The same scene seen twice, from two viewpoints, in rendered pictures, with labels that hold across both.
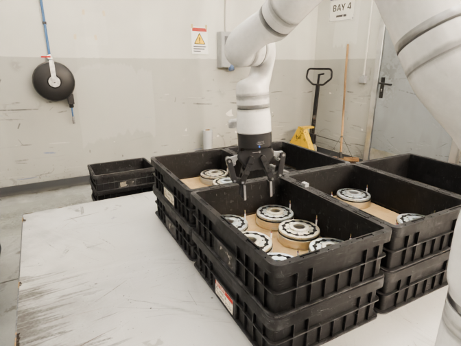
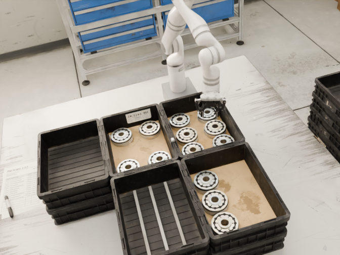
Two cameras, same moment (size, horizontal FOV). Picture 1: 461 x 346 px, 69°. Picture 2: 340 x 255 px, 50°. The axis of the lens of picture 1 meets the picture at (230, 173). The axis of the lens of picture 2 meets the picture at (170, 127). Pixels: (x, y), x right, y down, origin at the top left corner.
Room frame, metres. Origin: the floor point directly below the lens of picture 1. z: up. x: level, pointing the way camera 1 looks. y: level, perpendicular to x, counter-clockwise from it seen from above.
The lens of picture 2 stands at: (1.97, 0.17, 2.08)
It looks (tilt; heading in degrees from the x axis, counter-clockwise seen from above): 43 degrees down; 199
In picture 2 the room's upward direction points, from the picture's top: 9 degrees counter-clockwise
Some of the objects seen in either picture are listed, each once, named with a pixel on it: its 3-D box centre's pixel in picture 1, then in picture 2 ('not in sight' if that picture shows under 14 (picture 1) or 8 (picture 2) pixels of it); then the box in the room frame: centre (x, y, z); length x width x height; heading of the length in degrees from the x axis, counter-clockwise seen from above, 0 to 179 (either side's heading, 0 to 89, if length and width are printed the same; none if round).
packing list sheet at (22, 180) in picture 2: not in sight; (22, 186); (1.06, -0.96, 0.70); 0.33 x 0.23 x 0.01; 29
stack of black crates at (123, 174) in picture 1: (124, 196); not in sight; (2.21, 0.75, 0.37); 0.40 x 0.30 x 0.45; 119
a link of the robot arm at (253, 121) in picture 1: (251, 116); (211, 86); (0.75, -0.05, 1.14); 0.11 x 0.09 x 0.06; 11
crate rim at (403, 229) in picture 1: (368, 191); (136, 138); (0.87, -0.38, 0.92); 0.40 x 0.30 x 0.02; 28
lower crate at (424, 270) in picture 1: (361, 242); not in sight; (0.87, -0.38, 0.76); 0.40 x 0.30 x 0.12; 28
